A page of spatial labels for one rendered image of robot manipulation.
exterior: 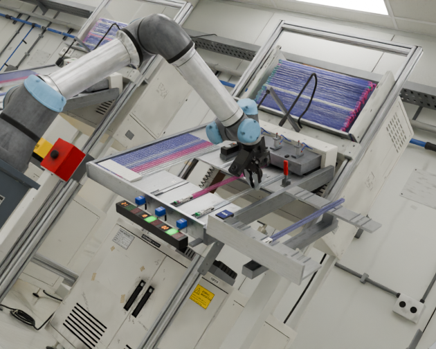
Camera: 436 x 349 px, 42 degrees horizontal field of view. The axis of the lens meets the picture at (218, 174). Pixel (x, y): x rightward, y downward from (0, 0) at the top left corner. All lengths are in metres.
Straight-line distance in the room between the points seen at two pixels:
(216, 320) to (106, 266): 0.60
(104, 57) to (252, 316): 0.89
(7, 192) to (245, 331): 0.81
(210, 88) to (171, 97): 1.86
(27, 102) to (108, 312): 1.12
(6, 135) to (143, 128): 2.04
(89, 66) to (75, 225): 1.83
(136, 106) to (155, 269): 1.35
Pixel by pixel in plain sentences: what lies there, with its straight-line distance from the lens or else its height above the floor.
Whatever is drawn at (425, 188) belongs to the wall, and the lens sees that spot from 3.89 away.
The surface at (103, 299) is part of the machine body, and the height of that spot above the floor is 0.30.
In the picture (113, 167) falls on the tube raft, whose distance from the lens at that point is 2.28.
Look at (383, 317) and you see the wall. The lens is 3.64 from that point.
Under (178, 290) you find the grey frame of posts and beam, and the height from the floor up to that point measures 0.51.
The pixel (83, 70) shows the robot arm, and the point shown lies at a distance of 1.70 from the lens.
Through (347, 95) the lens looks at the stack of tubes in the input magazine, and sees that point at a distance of 2.48.
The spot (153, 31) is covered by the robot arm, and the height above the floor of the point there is 1.08.
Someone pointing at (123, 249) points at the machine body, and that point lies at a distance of 2.44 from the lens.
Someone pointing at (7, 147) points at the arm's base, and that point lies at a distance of 1.49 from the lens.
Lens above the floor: 0.55
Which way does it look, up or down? 11 degrees up
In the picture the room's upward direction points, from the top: 33 degrees clockwise
